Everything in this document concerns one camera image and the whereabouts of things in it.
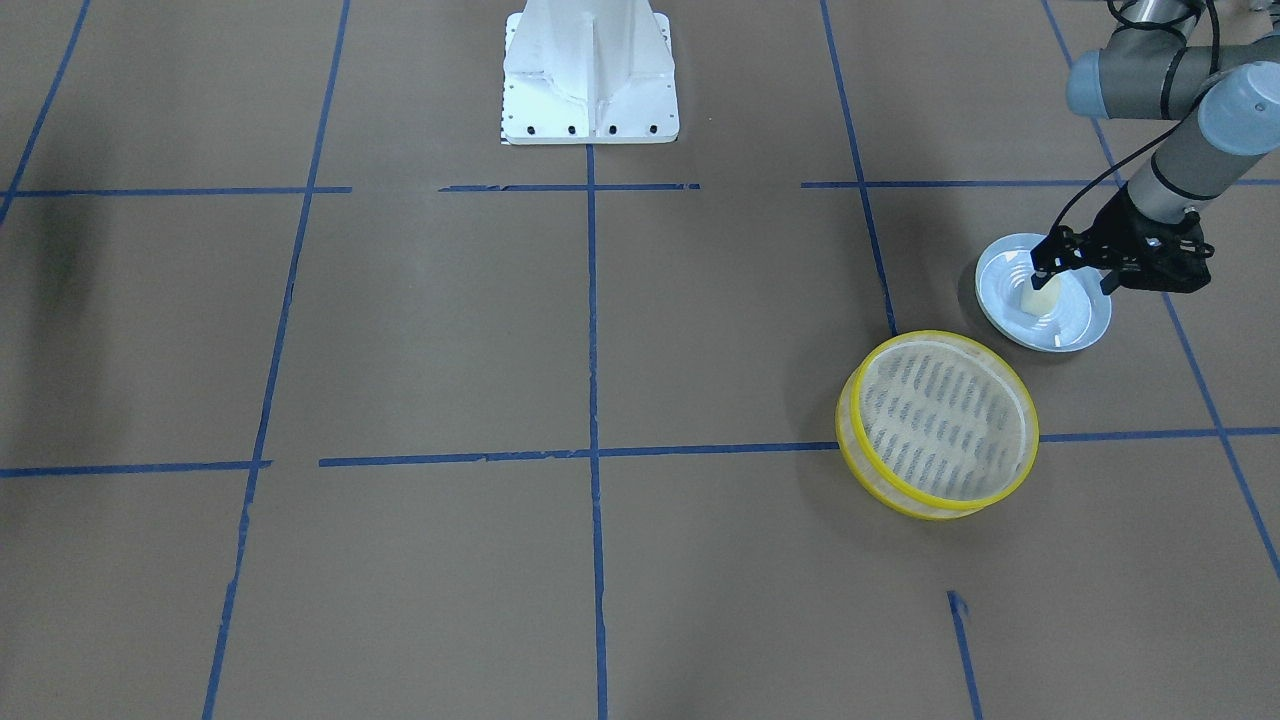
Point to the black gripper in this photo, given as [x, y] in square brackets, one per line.
[1113, 228]

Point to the pale white bun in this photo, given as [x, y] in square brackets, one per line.
[1041, 300]

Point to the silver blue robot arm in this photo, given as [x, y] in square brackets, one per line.
[1165, 61]

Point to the light blue plate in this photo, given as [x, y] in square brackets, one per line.
[1080, 319]

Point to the brown paper table cover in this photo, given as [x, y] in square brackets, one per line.
[319, 402]

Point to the white camera mast base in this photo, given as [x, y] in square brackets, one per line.
[579, 72]

